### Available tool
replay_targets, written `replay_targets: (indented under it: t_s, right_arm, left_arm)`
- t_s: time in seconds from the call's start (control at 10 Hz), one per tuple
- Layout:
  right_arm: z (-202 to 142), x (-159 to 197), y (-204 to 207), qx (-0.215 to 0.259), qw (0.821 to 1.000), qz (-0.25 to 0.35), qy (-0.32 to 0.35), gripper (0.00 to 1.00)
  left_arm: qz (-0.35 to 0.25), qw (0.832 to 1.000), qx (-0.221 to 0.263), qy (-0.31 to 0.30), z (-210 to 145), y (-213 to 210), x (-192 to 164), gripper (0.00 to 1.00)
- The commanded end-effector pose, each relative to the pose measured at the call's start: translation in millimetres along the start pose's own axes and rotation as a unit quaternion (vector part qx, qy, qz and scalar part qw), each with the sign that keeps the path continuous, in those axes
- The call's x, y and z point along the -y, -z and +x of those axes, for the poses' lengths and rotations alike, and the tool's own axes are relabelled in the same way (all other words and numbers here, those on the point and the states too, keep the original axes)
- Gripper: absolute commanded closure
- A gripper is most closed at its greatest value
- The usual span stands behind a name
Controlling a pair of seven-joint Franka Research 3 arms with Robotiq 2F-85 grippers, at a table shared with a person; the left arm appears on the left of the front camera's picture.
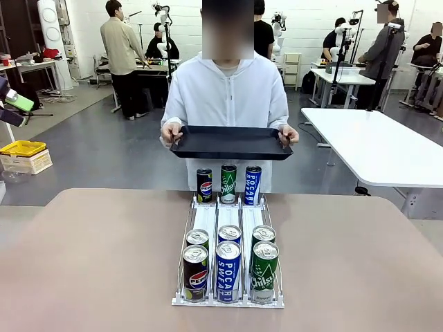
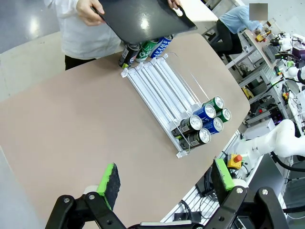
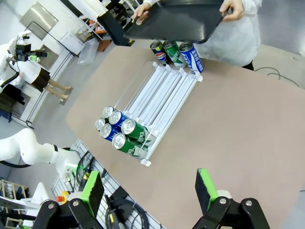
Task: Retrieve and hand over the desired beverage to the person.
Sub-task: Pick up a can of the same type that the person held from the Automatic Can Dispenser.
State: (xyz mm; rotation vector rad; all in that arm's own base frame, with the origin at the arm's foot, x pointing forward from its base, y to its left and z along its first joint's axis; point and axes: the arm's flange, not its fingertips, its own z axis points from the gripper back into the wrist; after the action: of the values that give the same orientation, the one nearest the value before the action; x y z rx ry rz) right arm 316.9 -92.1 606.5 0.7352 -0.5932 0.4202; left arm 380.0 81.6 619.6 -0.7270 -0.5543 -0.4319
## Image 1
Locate person in grey jacket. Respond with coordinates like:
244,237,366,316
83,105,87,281
357,0,406,108

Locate person's right forearm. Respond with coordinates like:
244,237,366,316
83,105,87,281
161,103,183,126

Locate large white table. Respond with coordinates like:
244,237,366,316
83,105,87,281
300,107,443,219

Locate man in beige jacket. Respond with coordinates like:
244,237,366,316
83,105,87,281
100,0,150,121

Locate small white desk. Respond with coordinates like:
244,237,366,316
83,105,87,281
0,58,64,96

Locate person in black top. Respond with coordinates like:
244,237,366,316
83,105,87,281
321,17,347,62

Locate person in white hoodie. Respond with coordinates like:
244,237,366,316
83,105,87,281
161,0,290,193

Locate seated person in black cap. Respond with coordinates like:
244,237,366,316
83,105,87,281
145,22,181,60

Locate person in black t-shirt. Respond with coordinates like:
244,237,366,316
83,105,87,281
253,0,276,59

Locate black plastic tray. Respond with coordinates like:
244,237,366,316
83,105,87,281
169,124,294,161

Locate seated person in dark clothes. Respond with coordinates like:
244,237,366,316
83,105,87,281
411,22,443,104

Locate black workbench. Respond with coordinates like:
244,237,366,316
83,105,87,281
134,58,181,108

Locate yellow plastic crate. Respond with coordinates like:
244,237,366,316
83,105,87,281
0,140,48,158

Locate person's left hand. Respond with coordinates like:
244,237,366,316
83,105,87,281
278,124,300,146

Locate white standing air conditioner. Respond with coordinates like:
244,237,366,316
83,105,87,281
36,0,75,91

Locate blue Pocari Sweat can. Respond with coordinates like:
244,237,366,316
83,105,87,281
244,165,263,205
217,224,242,246
215,240,242,304

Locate person's left forearm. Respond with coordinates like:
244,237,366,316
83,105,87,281
273,103,290,128

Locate black tripod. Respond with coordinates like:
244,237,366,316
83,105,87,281
20,109,55,126

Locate white workbench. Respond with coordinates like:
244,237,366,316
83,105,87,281
309,67,377,108

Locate black camera stand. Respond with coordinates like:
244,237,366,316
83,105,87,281
366,19,406,112

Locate white shelf cart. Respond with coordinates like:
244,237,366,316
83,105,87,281
283,52,302,91

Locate black Pepsi can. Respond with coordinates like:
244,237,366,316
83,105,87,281
182,244,210,302
186,228,210,252
196,167,213,204

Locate person's right hand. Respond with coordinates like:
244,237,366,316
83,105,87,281
161,121,184,146

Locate white can dispenser rack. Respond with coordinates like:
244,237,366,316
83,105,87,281
171,192,286,308

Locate white plastic crate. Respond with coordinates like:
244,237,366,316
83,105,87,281
0,150,54,176

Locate green Chilsung cider can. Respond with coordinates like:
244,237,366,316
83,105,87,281
251,225,277,247
251,241,280,304
220,163,238,204

